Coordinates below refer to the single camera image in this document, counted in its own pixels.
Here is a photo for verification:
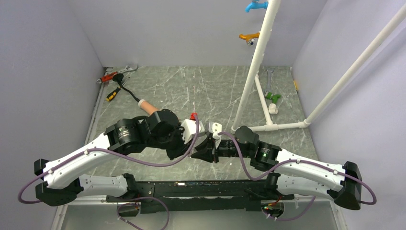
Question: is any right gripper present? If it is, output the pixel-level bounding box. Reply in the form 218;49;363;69
191;136;252;163

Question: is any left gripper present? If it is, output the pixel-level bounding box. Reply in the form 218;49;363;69
148;123;195;161

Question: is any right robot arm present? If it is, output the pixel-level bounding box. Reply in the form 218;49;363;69
191;126;362;210

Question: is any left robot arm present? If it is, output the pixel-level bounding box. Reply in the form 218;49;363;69
34;109;203;207

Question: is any mannequin practice hand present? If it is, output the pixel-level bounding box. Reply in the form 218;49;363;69
138;99;159;115

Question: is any yellow black screwdriver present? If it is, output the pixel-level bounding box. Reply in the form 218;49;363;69
106;77;130;101

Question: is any green faucet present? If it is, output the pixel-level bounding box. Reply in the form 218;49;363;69
264;91;281;104

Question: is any silver spanner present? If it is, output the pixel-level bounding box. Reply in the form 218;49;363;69
266;68;274;92

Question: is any orange faucet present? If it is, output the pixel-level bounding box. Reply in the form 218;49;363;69
239;32;260;46

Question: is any blue faucet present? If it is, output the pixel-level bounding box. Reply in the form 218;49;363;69
245;0;269;12

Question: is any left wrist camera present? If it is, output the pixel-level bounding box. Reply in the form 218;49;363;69
180;113;206;144

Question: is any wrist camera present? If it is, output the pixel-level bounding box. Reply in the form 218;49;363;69
180;113;206;144
206;122;222;140

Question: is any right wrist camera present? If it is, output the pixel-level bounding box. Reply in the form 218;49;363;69
206;122;222;140

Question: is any black hand stand cable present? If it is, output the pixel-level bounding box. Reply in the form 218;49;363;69
112;73;141;103

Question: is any red handled adjustable wrench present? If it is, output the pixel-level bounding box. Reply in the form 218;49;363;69
96;64;139;84

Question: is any white pvc pipe frame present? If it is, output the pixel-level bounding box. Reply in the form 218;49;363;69
231;0;406;135

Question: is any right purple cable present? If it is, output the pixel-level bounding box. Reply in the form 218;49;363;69
219;132;377;222

